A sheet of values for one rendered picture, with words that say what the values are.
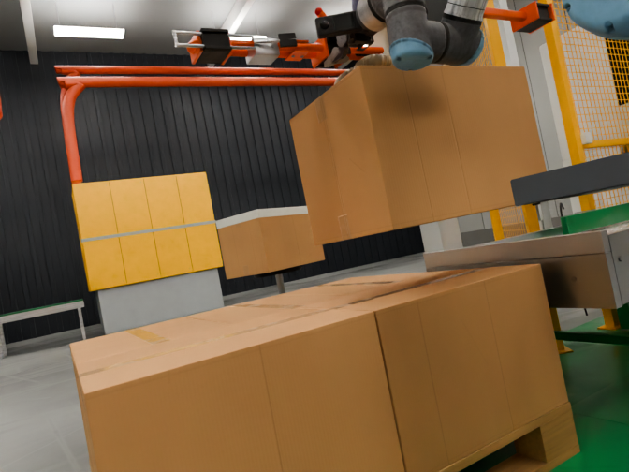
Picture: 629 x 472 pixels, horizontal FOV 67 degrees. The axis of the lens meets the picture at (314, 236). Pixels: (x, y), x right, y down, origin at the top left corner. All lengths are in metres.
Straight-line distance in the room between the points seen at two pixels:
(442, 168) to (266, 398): 0.70
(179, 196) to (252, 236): 5.74
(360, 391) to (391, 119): 0.64
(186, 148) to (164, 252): 4.48
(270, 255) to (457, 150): 1.89
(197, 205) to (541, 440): 7.76
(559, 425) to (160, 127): 11.61
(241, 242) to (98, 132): 9.36
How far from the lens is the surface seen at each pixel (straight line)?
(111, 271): 8.40
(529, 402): 1.46
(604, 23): 0.76
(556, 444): 1.56
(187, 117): 12.63
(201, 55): 1.24
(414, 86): 1.27
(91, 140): 12.11
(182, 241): 8.59
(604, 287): 1.50
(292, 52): 1.34
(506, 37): 5.26
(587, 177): 0.72
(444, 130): 1.29
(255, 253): 3.02
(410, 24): 1.12
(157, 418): 0.92
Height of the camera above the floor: 0.70
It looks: 2 degrees up
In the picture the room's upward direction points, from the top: 11 degrees counter-clockwise
